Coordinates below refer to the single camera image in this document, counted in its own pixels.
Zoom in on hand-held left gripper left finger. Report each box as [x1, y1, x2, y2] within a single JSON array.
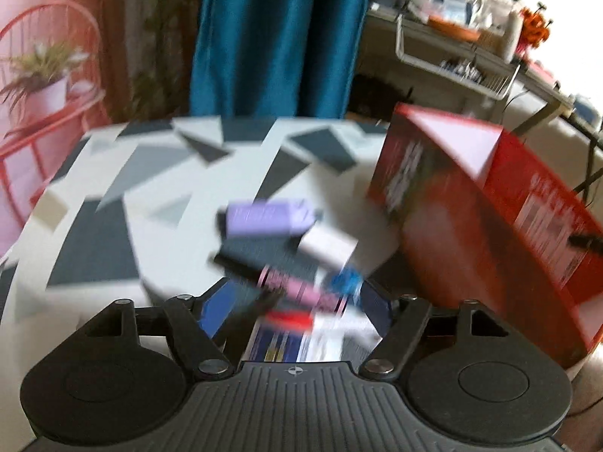
[[89, 282, 236, 381]]

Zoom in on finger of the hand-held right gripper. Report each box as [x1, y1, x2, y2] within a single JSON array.
[[568, 231, 603, 257]]

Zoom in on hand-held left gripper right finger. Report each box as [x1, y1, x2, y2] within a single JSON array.
[[362, 284, 510, 381]]

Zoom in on blue patterned bottle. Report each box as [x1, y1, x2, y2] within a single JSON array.
[[329, 267, 364, 298]]

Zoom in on red marker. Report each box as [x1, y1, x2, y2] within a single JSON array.
[[264, 310, 315, 331]]

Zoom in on dark packet with pink stripes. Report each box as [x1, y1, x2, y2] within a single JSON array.
[[214, 236, 350, 314]]

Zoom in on blue and white carton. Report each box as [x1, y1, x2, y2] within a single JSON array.
[[244, 313, 383, 364]]

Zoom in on purple box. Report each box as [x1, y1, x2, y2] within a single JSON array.
[[217, 199, 315, 240]]

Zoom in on red cardboard box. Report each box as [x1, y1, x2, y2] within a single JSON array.
[[366, 102, 603, 370]]

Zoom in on black-legged side table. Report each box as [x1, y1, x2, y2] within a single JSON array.
[[563, 113, 603, 201]]

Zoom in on grey geometric tablecloth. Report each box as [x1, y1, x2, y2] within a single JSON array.
[[0, 115, 406, 387]]

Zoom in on blue container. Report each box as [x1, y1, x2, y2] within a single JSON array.
[[572, 94, 603, 124]]

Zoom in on black bag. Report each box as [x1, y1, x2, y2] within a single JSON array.
[[351, 75, 416, 118]]

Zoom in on white bottle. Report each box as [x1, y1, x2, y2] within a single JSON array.
[[502, 9, 525, 63]]

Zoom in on orange flowers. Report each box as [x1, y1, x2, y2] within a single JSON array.
[[518, 4, 553, 44]]

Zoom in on grey desk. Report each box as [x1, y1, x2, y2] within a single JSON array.
[[362, 5, 585, 125]]

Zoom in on orange bowl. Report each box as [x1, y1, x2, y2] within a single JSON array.
[[426, 15, 482, 42]]

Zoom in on tall green plant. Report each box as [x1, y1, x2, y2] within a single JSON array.
[[113, 0, 204, 122]]

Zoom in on blue and white desk box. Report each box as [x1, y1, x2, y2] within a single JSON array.
[[431, 0, 478, 22]]

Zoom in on teal curtain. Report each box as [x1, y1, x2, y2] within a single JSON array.
[[190, 0, 378, 118]]

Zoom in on potted plant in white pot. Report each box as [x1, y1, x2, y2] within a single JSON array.
[[0, 42, 91, 124]]

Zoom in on white wire basket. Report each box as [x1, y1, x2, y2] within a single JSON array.
[[395, 14, 522, 101]]

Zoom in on pink wire chair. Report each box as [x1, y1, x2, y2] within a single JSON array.
[[0, 0, 108, 227]]

